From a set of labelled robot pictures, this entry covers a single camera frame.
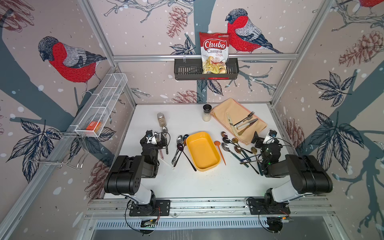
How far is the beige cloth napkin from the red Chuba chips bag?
29 centimetres

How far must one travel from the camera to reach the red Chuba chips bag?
0.83 meters

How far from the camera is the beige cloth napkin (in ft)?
3.43
